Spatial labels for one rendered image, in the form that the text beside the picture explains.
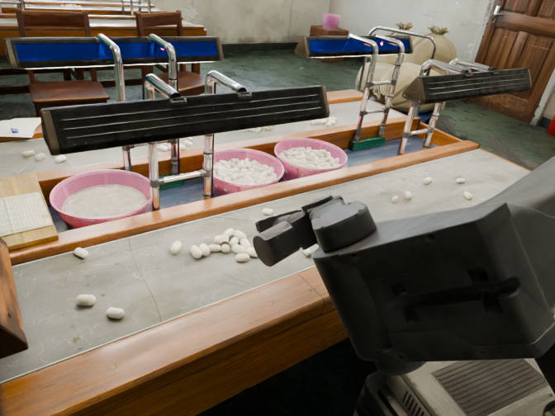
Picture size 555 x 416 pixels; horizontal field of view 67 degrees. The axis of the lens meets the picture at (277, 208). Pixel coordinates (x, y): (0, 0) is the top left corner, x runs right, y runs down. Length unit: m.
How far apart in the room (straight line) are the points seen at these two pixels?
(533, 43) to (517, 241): 5.42
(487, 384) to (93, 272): 1.02
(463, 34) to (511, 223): 5.89
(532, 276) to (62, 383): 0.69
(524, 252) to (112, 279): 0.85
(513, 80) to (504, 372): 0.97
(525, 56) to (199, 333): 5.21
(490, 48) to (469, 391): 4.96
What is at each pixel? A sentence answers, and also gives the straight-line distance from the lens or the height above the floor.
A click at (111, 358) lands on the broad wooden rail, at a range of 0.80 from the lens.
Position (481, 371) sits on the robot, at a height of 0.48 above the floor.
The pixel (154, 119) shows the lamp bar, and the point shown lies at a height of 1.08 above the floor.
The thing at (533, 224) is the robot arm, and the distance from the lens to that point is 0.25.
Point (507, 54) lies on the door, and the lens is 5.76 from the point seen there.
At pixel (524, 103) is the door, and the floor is 0.19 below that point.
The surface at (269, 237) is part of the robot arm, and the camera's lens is 0.67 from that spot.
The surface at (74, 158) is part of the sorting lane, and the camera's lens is 1.50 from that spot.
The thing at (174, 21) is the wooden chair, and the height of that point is 0.83.
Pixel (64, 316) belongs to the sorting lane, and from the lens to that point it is 0.92.
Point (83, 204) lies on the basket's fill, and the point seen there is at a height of 0.74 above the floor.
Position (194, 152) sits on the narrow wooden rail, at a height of 0.76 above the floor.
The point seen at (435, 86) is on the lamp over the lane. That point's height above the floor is 1.09.
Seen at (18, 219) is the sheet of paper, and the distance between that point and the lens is 1.15.
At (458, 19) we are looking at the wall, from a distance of 6.16.
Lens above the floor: 1.38
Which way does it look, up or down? 32 degrees down
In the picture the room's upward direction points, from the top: 7 degrees clockwise
